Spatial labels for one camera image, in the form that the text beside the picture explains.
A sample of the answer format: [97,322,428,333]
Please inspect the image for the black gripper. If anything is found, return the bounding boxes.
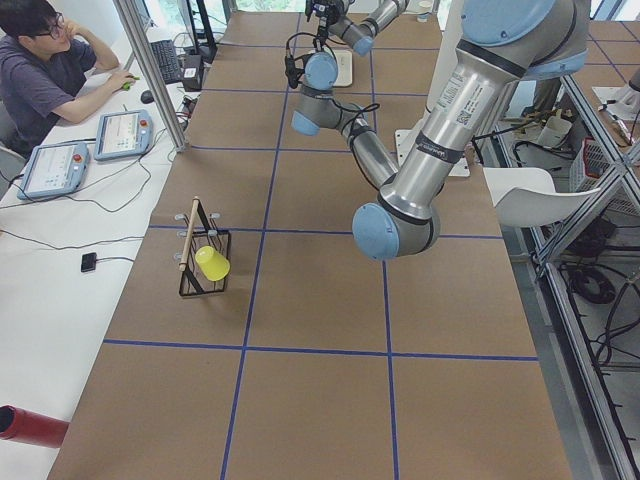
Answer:
[304,0,342,50]
[284,55,308,89]

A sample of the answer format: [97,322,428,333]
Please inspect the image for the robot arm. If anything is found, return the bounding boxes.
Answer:
[305,0,409,56]
[285,1,590,260]

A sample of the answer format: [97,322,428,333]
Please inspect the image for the cream rabbit tray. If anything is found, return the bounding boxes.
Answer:
[305,50,353,90]

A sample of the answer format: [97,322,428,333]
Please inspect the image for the yellow plastic cup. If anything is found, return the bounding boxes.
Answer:
[195,245,231,282]

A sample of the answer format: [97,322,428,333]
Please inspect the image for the black box device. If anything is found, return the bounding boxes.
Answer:
[181,55,204,92]

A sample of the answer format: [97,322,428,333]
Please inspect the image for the black keyboard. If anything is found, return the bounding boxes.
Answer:
[150,40,182,84]

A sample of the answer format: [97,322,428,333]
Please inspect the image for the black computer mouse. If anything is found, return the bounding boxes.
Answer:
[140,90,154,104]

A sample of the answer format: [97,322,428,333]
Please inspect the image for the far blue teach pendant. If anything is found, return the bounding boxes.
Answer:
[94,109,153,161]

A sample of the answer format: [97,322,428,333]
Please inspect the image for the blue teach pendant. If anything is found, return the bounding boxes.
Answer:
[17,142,90,200]
[94,109,153,161]

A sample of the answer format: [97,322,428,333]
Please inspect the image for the seated person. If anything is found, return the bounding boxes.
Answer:
[1,1,136,158]

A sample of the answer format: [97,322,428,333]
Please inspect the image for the near blue teach pendant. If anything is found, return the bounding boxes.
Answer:
[17,142,90,200]

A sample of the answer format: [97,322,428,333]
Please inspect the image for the white plastic chair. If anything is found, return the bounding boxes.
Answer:
[483,167,601,228]

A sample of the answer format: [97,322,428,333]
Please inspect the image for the small black puck device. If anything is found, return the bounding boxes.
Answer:
[80,252,98,273]

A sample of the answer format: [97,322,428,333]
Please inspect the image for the white basket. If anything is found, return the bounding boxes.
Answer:
[569,137,639,216]

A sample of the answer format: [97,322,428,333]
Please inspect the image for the red cylinder bottle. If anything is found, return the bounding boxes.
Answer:
[1,405,69,448]

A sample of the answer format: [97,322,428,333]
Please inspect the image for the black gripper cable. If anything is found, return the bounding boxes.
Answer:
[283,31,326,66]

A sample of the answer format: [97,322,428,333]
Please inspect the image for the aluminium frame post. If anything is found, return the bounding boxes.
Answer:
[113,0,187,152]

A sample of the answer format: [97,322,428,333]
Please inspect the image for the black wire cup rack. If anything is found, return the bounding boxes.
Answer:
[175,197,232,298]

